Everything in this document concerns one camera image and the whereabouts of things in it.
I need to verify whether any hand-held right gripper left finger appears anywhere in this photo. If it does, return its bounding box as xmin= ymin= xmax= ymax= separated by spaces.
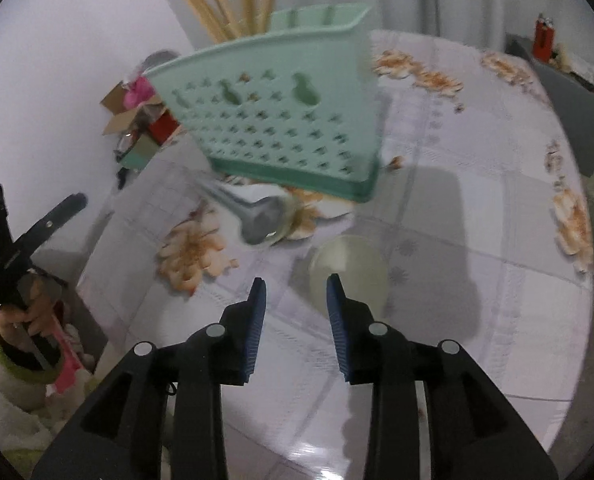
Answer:
xmin=31 ymin=277 xmax=268 ymax=480

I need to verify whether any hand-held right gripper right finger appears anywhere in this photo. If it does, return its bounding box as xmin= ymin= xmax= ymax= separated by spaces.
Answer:
xmin=326 ymin=274 xmax=560 ymax=480

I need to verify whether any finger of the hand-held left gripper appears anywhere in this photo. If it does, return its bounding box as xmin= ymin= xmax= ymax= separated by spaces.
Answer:
xmin=4 ymin=192 xmax=88 ymax=274

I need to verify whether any white plastic ladle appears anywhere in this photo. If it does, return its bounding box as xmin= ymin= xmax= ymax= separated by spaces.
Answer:
xmin=308 ymin=235 xmax=390 ymax=313

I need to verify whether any metal spoon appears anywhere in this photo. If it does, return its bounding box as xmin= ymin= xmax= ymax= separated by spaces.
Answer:
xmin=194 ymin=180 xmax=290 ymax=247

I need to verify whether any green plastic utensil holder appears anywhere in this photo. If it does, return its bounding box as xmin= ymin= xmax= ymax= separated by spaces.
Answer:
xmin=144 ymin=2 xmax=380 ymax=204

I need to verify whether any person's left hand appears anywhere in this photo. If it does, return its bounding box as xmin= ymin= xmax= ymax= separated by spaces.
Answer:
xmin=0 ymin=272 xmax=66 ymax=341

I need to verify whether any green box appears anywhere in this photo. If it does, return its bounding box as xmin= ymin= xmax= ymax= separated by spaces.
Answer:
xmin=119 ymin=136 xmax=160 ymax=170

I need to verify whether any cardboard box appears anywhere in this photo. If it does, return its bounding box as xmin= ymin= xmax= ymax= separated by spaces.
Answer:
xmin=100 ymin=80 xmax=152 ymax=136

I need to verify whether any pink printed cloth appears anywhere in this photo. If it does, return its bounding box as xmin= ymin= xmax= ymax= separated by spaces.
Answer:
xmin=47 ymin=310 xmax=86 ymax=396

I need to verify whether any red gift bag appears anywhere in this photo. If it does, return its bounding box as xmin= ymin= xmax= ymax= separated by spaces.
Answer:
xmin=147 ymin=110 xmax=180 ymax=143

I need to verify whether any pink plastic bag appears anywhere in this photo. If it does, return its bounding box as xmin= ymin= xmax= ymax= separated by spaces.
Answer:
xmin=123 ymin=77 xmax=158 ymax=111

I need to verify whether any grey cabinet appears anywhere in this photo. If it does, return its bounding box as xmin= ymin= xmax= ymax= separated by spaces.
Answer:
xmin=506 ymin=34 xmax=594 ymax=178

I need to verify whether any red bottle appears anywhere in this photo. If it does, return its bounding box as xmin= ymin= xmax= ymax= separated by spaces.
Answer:
xmin=533 ymin=12 xmax=558 ymax=63

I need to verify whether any white crumpled bag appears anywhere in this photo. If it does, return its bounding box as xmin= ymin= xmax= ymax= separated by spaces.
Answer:
xmin=559 ymin=45 xmax=594 ymax=92

